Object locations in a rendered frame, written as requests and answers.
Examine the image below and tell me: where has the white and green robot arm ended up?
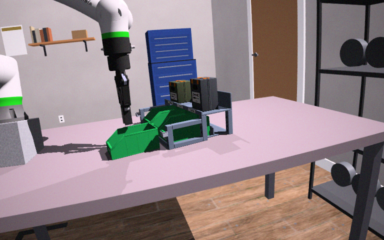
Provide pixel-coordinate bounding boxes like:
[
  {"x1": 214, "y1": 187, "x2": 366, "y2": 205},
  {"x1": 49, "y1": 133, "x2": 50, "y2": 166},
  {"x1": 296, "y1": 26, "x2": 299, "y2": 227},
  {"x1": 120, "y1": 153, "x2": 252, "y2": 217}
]
[{"x1": 0, "y1": 0, "x2": 135, "y2": 124}]

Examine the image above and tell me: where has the grey metal shelf rack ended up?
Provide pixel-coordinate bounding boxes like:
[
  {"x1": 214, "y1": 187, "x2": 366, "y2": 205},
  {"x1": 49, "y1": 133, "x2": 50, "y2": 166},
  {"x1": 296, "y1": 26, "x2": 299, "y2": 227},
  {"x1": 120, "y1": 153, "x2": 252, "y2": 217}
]
[{"x1": 135, "y1": 90, "x2": 233, "y2": 150}]

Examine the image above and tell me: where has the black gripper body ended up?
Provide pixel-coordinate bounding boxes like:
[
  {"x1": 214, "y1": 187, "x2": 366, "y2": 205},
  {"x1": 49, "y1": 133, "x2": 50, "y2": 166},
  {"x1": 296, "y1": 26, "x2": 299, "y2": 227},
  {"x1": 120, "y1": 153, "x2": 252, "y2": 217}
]
[{"x1": 107, "y1": 54, "x2": 131, "y2": 86}]

